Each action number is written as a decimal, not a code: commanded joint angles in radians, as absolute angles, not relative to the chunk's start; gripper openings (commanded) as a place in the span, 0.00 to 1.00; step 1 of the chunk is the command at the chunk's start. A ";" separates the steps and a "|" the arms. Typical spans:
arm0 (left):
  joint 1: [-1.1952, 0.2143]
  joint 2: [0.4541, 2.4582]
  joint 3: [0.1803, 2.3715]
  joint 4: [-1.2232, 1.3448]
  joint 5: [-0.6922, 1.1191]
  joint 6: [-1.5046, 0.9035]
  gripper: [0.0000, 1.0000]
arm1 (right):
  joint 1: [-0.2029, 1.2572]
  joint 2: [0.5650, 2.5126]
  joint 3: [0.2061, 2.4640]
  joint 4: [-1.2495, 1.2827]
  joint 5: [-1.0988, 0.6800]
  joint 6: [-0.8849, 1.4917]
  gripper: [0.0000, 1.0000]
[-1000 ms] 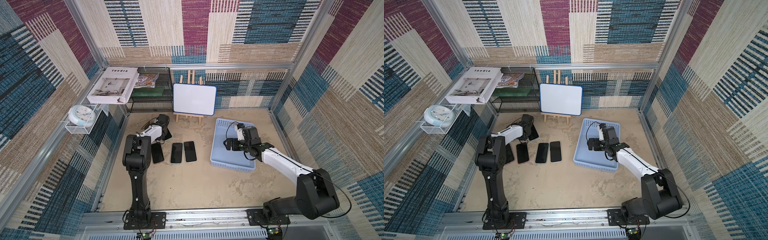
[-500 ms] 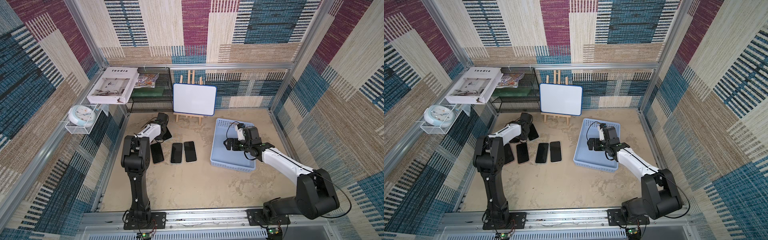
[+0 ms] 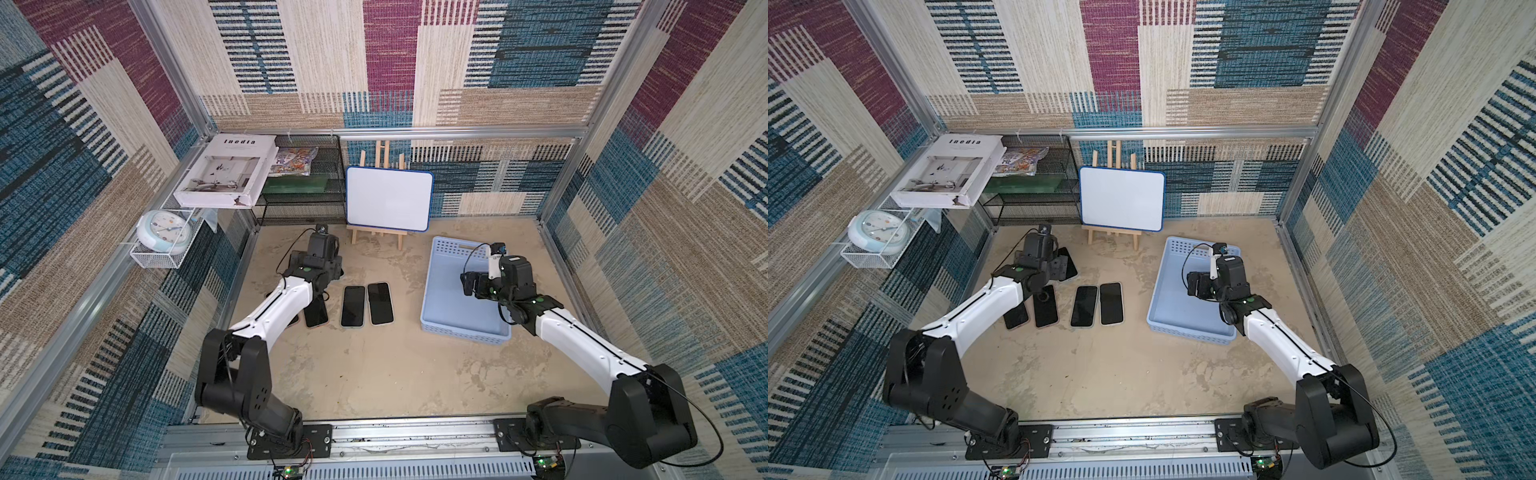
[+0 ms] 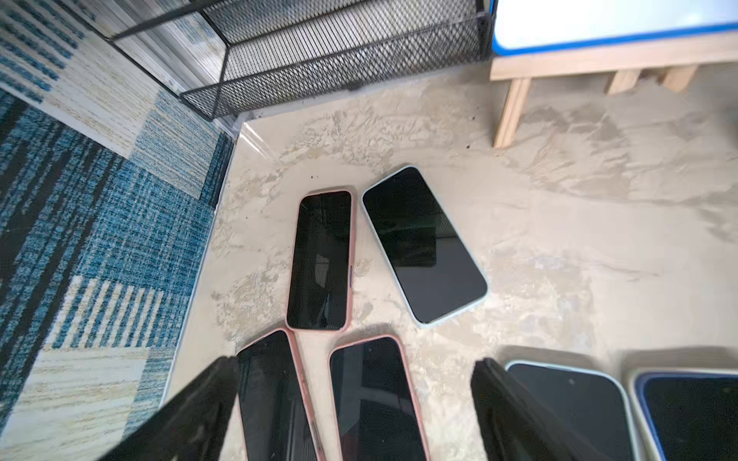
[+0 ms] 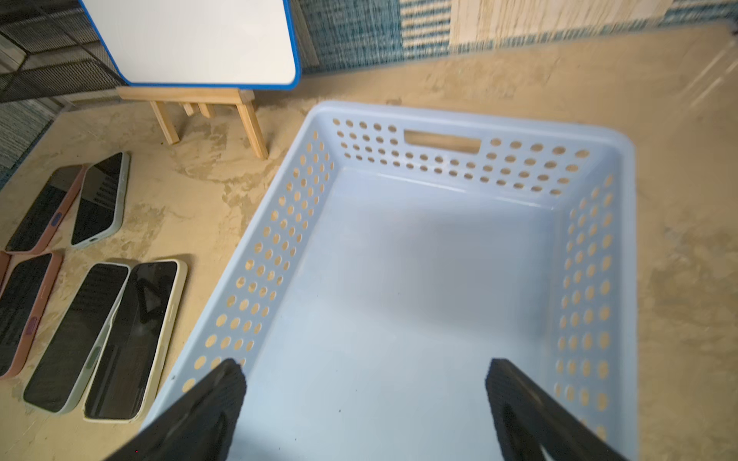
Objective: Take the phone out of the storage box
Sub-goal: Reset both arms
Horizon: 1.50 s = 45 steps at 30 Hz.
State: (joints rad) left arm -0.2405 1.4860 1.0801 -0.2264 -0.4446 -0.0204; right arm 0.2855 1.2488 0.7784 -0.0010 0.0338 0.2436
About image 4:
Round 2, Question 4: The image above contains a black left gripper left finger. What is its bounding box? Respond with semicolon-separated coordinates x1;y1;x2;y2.
102;357;239;460

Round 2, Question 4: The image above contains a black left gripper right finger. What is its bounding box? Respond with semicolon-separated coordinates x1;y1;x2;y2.
470;357;608;460

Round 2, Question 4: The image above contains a phone pink case purple button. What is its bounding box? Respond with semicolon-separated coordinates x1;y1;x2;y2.
329;334;430;460

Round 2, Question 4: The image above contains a black phone without case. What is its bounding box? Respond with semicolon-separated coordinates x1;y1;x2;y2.
361;165;488;327

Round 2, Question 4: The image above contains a face-down phone salmon case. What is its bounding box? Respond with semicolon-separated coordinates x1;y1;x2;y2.
286;188;356;332

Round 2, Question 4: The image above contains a wooden tabletop easel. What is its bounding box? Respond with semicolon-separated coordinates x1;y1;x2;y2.
489;31;737;149

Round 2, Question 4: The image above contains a black wire mesh shelf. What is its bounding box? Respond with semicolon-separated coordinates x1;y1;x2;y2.
61;1;495;121

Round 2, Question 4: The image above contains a small whiteboard blue frame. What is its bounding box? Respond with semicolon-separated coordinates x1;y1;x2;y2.
489;0;737;56

